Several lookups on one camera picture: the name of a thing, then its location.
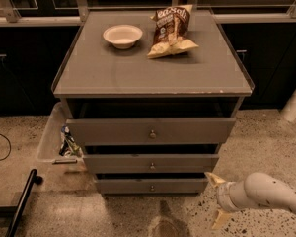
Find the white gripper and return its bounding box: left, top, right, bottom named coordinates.
left=205, top=172, right=238, bottom=230

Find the grey bottom drawer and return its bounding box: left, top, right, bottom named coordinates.
left=96, top=178, right=208, bottom=195

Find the grey drawer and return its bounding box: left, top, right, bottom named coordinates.
left=96, top=178, right=208, bottom=195
left=67, top=118, right=236, bottom=146
left=83, top=154, right=219, bottom=174

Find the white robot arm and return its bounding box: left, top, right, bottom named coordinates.
left=205, top=172, right=296, bottom=230

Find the grey drawer cabinet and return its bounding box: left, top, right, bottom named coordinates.
left=53, top=11, right=254, bottom=182

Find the grey top drawer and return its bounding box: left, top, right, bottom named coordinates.
left=67, top=118, right=236, bottom=146

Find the grey middle drawer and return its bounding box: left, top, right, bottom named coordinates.
left=83, top=154, right=219, bottom=174

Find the white pole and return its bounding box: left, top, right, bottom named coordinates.
left=280, top=75, right=296, bottom=122

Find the crumpled snack wrapper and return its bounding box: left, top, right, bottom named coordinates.
left=59, top=125, right=82, bottom=157

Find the clear plastic bin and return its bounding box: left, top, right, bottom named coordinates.
left=37, top=103, right=86, bottom=172

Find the brown chip bag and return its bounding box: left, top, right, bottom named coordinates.
left=147, top=5, right=198, bottom=59

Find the white paper bowl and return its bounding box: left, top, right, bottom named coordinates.
left=103, top=25, right=143, bottom=49

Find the black metal bar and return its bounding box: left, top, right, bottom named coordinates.
left=0, top=169, right=43, bottom=237

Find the metal railing frame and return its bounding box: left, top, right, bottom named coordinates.
left=0, top=0, right=296, bottom=28

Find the black cable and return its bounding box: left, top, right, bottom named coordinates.
left=0, top=128, right=12, bottom=162

